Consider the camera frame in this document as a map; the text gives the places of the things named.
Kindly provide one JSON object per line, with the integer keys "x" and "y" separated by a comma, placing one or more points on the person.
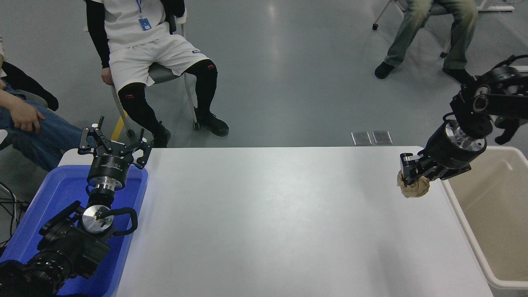
{"x": 412, "y": 29}
{"x": 45, "y": 136}
{"x": 136, "y": 53}

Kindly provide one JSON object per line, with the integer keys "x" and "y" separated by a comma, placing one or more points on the silver floor plate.
{"x": 361, "y": 138}
{"x": 382, "y": 137}

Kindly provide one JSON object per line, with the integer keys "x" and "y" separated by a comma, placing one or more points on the person's hand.
{"x": 108, "y": 76}
{"x": 29, "y": 117}

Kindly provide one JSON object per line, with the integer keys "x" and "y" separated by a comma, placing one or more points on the tan paper ball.
{"x": 416, "y": 189}

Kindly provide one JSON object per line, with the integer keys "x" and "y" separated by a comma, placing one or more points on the blue plastic tray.
{"x": 53, "y": 194}

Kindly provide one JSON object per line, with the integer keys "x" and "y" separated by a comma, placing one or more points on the person's forearm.
{"x": 6, "y": 99}

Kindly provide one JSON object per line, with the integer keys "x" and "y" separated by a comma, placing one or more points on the grey chair seat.
{"x": 34, "y": 98}

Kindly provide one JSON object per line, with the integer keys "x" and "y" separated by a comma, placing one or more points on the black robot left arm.
{"x": 70, "y": 247}

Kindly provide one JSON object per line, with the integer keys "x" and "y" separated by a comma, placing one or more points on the white floor bar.
{"x": 497, "y": 8}

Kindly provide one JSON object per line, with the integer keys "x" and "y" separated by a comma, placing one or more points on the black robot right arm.
{"x": 503, "y": 101}

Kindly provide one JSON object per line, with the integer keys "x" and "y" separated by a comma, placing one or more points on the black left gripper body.
{"x": 109, "y": 167}

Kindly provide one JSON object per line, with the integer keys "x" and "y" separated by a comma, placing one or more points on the large pale bin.
{"x": 499, "y": 227}

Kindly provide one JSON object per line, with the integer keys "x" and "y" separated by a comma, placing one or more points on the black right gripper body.
{"x": 447, "y": 154}

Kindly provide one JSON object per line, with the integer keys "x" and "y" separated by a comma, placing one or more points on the grey metal-legged chair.
{"x": 163, "y": 74}

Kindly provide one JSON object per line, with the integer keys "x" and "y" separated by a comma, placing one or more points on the blue badge card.
{"x": 144, "y": 24}

